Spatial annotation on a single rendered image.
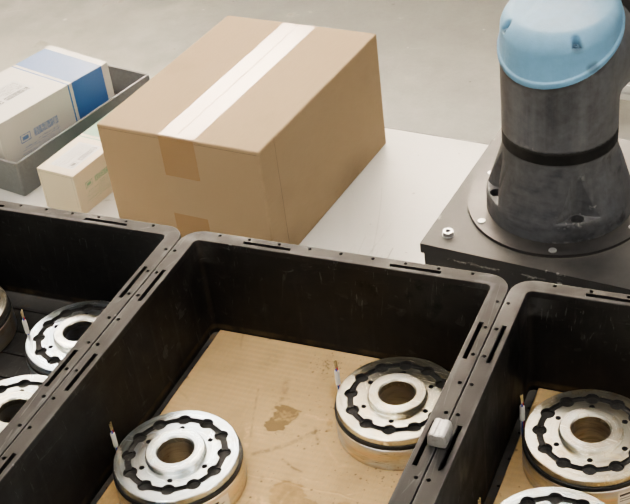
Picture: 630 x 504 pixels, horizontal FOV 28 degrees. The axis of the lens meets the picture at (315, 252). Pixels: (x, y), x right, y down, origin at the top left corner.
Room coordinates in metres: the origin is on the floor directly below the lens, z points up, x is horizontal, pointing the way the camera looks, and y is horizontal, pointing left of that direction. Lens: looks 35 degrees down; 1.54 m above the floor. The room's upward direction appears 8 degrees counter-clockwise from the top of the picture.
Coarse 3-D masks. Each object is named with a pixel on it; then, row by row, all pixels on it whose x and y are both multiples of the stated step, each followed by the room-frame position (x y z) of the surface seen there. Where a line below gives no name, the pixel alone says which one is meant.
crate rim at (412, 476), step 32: (288, 256) 0.87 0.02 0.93; (320, 256) 0.86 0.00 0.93; (352, 256) 0.86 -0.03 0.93; (160, 288) 0.86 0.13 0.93; (480, 288) 0.80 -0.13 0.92; (128, 320) 0.81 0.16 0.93; (480, 320) 0.75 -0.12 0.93; (96, 352) 0.78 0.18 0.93; (480, 352) 0.71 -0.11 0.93; (64, 384) 0.74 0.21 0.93; (448, 384) 0.68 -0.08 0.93; (448, 416) 0.65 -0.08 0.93; (32, 448) 0.68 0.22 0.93; (416, 448) 0.62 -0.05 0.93; (0, 480) 0.65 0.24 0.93; (416, 480) 0.59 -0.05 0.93
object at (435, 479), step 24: (528, 288) 0.78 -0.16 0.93; (552, 288) 0.78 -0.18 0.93; (576, 288) 0.77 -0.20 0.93; (504, 312) 0.75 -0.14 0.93; (504, 336) 0.73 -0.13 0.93; (480, 360) 0.70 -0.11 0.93; (480, 384) 0.68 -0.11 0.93; (456, 408) 0.65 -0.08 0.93; (456, 432) 0.64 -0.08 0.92; (456, 456) 0.61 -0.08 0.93; (432, 480) 0.59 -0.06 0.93
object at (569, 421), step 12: (588, 408) 0.70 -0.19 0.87; (564, 420) 0.69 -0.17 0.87; (576, 420) 0.69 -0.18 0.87; (588, 420) 0.69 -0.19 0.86; (600, 420) 0.69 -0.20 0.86; (612, 420) 0.69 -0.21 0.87; (564, 432) 0.68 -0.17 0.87; (612, 432) 0.67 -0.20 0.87; (564, 444) 0.67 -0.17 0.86; (576, 444) 0.67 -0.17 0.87; (588, 444) 0.66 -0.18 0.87; (600, 444) 0.66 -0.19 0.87; (612, 444) 0.66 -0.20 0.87
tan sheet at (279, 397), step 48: (240, 336) 0.90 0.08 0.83; (192, 384) 0.84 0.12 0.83; (240, 384) 0.83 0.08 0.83; (288, 384) 0.82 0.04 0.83; (240, 432) 0.77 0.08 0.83; (288, 432) 0.76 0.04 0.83; (336, 432) 0.75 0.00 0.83; (288, 480) 0.71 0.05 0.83; (336, 480) 0.70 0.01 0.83; (384, 480) 0.69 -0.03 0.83
